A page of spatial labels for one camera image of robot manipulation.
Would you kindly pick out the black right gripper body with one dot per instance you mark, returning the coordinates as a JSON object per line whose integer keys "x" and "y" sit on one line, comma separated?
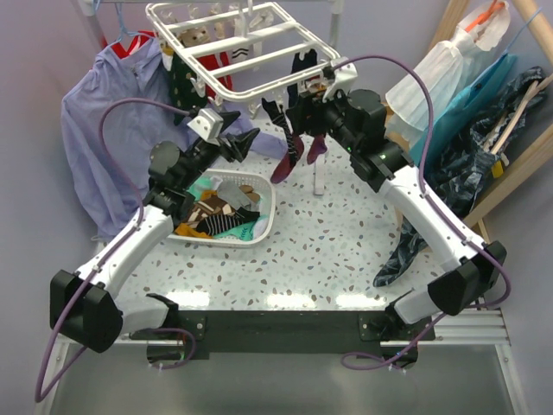
{"x": 326, "y": 113}

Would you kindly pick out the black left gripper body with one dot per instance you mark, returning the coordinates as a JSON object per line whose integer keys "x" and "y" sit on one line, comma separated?
{"x": 206, "y": 156}

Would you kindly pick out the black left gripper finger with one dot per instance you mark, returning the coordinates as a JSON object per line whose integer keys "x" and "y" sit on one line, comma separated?
{"x": 239, "y": 145}
{"x": 229, "y": 117}

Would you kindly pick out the white clip sock hanger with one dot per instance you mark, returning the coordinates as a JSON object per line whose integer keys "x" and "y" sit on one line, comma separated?
{"x": 243, "y": 81}

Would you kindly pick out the black white striped sock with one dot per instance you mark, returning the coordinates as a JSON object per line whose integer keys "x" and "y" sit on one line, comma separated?
{"x": 220, "y": 223}

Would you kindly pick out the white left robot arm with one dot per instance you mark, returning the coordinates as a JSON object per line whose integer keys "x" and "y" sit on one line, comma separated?
{"x": 84, "y": 304}

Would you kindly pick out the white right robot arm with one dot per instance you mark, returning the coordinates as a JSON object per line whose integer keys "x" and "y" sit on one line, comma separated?
{"x": 356, "y": 121}

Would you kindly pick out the grey sock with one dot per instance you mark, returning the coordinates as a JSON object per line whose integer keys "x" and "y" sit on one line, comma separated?
{"x": 230, "y": 192}

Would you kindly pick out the tan brown sock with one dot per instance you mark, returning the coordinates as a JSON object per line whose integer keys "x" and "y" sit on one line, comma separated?
{"x": 250, "y": 193}

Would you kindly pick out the dark green dotted sock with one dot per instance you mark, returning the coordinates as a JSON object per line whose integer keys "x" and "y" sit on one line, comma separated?
{"x": 181, "y": 89}

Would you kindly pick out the maroon orange-cuff sock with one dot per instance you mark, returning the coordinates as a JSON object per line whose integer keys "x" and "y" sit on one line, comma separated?
{"x": 287, "y": 164}

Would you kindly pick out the brown patterned sock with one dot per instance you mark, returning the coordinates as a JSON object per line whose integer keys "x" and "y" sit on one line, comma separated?
{"x": 208, "y": 205}

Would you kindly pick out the red hanging sock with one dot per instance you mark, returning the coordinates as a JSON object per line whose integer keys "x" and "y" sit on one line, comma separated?
{"x": 216, "y": 61}

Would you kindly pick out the navy patterned hanging sock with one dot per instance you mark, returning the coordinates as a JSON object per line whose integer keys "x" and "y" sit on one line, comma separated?
{"x": 302, "y": 61}

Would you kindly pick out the white perforated laundry basket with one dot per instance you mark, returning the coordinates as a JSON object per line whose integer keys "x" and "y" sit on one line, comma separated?
{"x": 214, "y": 177}

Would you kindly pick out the white black-striped hanging sock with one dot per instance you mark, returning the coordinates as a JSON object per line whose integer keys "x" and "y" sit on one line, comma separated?
{"x": 242, "y": 53}

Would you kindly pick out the mustard yellow sock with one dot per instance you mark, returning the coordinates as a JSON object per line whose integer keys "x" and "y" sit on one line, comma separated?
{"x": 184, "y": 230}

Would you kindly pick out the mint green sock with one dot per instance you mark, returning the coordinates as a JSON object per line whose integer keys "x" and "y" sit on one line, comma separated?
{"x": 244, "y": 232}

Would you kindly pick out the lavender hanging shirt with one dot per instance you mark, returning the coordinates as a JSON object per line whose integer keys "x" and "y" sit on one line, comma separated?
{"x": 108, "y": 150}

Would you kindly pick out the red hanging garment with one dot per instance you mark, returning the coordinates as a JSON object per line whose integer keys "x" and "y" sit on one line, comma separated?
{"x": 136, "y": 41}

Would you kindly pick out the teal hanging shirt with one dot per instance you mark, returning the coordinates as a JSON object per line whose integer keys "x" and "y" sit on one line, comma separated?
{"x": 464, "y": 106}

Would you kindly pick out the dark blue patterned garment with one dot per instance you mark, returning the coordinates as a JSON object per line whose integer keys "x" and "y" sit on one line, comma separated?
{"x": 464, "y": 170}

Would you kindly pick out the white pleated hanging garment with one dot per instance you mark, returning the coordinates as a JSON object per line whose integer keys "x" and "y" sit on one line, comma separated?
{"x": 447, "y": 68}

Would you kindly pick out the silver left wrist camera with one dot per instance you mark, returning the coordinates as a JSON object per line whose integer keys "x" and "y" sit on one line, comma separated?
{"x": 207, "y": 124}

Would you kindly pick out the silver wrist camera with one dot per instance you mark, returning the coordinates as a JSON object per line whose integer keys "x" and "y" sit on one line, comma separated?
{"x": 339, "y": 79}
{"x": 207, "y": 124}

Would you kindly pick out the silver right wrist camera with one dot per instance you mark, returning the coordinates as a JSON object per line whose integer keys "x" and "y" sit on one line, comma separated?
{"x": 339, "y": 79}

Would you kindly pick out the light blue wire hanger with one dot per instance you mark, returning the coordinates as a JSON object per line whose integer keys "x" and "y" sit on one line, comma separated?
{"x": 120, "y": 20}

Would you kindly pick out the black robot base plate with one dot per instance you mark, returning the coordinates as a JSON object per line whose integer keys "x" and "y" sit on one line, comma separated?
{"x": 281, "y": 332}

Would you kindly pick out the wooden clothes rack frame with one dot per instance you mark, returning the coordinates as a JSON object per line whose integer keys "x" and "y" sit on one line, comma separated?
{"x": 540, "y": 151}

